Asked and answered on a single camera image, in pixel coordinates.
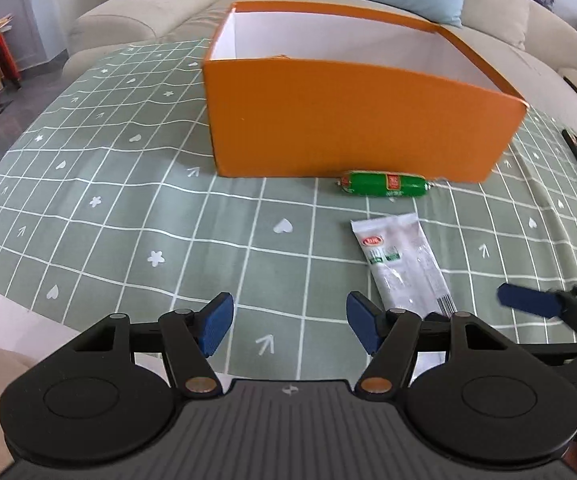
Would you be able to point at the orange cardboard box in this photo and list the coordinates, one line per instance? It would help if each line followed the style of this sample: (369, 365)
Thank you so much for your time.
(358, 125)

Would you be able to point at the beige sofa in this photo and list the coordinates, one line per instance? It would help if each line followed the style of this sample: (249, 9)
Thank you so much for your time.
(168, 5)

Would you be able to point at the white packet with green label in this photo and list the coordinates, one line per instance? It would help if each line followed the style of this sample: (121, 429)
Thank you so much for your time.
(401, 260)

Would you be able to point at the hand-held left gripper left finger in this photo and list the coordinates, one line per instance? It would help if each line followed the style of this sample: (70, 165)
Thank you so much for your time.
(216, 322)

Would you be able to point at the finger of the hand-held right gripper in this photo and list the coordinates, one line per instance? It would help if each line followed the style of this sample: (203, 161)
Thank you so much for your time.
(528, 300)

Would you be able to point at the green sausage stick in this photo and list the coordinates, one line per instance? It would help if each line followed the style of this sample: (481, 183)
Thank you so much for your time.
(383, 185)

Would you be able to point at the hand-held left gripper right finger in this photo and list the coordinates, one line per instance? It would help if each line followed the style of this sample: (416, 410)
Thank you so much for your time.
(363, 322)

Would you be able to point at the green checked tablecloth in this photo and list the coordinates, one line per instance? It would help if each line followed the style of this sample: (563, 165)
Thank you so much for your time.
(118, 185)

